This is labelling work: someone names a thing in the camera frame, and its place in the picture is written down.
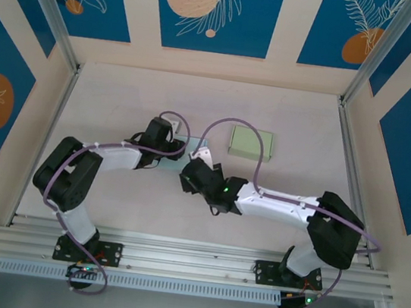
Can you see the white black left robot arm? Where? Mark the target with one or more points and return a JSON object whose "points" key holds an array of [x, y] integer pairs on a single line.
{"points": [[117, 155]]}

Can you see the aluminium table side rail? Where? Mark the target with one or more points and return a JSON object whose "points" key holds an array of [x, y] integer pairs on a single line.
{"points": [[43, 146], [348, 151]]}

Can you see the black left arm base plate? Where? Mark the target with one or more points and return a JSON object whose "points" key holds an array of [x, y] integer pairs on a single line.
{"points": [[115, 254]]}

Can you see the aluminium mounting rail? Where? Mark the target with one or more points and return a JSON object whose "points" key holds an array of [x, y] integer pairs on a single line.
{"points": [[183, 258]]}

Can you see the slanted aluminium frame post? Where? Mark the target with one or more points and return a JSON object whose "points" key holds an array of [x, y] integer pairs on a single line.
{"points": [[50, 6], [380, 52]]}

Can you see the blue paper box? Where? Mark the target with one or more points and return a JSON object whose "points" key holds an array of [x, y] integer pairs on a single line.
{"points": [[195, 142]]}

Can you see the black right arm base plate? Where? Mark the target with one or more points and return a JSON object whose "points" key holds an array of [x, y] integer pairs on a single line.
{"points": [[265, 271]]}

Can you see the green paper box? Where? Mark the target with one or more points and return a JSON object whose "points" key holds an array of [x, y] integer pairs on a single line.
{"points": [[243, 142]]}

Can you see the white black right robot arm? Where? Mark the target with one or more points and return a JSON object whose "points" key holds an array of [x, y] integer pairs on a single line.
{"points": [[274, 206]]}

